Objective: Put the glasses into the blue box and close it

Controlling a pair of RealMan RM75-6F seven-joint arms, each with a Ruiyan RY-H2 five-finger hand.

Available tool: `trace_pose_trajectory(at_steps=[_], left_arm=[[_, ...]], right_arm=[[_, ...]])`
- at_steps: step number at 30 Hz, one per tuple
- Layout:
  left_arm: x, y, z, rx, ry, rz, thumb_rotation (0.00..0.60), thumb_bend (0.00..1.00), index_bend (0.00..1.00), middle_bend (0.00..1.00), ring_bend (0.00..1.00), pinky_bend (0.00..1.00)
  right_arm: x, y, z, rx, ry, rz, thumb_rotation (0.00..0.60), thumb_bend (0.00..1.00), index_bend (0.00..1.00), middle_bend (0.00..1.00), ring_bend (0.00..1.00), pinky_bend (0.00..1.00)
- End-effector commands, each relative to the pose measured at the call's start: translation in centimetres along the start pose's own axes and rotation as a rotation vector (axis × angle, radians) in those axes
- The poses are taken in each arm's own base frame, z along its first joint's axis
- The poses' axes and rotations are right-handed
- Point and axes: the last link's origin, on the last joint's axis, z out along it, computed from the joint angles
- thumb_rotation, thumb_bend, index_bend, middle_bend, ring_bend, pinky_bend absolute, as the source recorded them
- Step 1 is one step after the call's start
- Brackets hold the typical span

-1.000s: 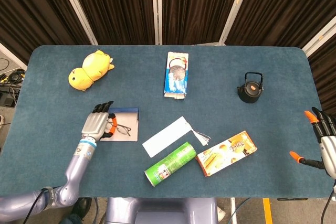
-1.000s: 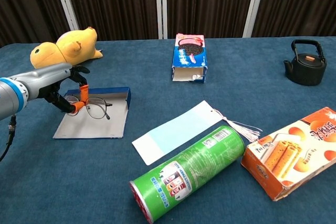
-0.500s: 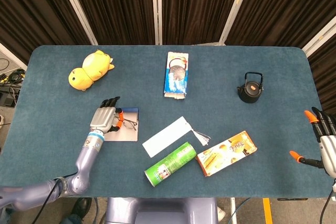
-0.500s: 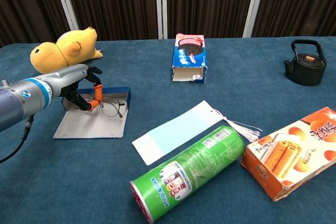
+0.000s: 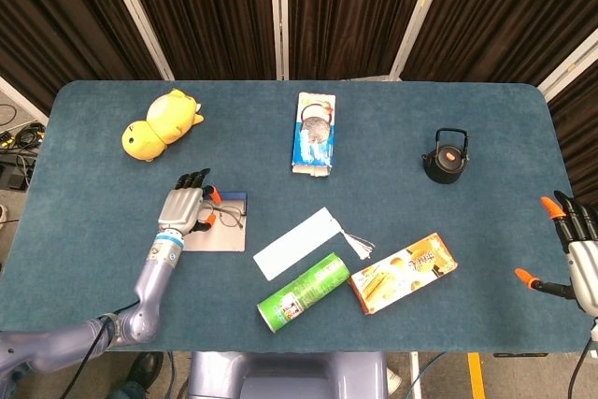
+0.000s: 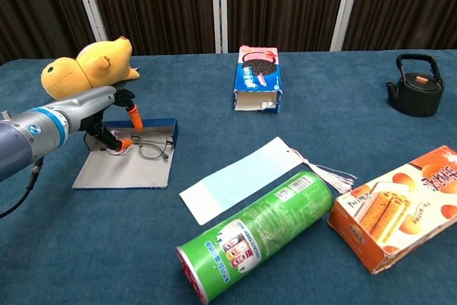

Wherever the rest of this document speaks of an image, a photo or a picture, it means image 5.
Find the green chips can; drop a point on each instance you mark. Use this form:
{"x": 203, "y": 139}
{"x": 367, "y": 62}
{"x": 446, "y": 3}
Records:
{"x": 303, "y": 291}

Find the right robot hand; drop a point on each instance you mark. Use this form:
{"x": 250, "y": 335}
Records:
{"x": 584, "y": 254}

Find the yellow plush animal toy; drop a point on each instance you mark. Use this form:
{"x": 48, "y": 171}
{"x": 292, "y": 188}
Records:
{"x": 159, "y": 128}

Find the blue glasses case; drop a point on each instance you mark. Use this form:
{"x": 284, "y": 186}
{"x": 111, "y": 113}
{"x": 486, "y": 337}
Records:
{"x": 224, "y": 240}

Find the white screen frame post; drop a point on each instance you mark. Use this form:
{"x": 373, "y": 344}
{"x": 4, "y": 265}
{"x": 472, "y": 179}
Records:
{"x": 567, "y": 65}
{"x": 420, "y": 11}
{"x": 135, "y": 11}
{"x": 279, "y": 11}

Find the white tasselled bookmark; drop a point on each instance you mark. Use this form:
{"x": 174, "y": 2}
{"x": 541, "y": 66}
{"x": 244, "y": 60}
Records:
{"x": 294, "y": 245}

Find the blue cookie box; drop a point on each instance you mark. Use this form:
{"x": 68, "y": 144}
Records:
{"x": 313, "y": 137}

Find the blue table cloth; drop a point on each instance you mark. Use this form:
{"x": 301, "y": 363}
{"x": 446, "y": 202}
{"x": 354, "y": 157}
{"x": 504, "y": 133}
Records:
{"x": 374, "y": 203}

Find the grey robot torso base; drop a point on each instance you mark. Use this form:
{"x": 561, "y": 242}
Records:
{"x": 285, "y": 375}

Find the white table leg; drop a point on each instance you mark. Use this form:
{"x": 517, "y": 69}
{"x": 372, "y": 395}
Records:
{"x": 414, "y": 375}

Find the orange egg roll box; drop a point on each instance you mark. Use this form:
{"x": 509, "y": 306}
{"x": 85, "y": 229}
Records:
{"x": 402, "y": 273}

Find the black shoe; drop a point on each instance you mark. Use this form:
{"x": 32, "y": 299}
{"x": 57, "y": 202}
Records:
{"x": 146, "y": 368}

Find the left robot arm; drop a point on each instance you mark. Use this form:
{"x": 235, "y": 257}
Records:
{"x": 149, "y": 277}

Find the black cast iron kettle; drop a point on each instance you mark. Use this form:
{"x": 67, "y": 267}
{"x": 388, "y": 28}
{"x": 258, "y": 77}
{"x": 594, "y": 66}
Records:
{"x": 444, "y": 165}

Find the dark brown pleated curtain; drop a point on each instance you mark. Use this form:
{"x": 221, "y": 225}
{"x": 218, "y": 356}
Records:
{"x": 210, "y": 11}

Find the black wire-frame eyeglasses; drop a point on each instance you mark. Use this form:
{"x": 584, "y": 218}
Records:
{"x": 230, "y": 217}

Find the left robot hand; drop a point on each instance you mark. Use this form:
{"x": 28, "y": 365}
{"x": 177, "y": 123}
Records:
{"x": 180, "y": 207}

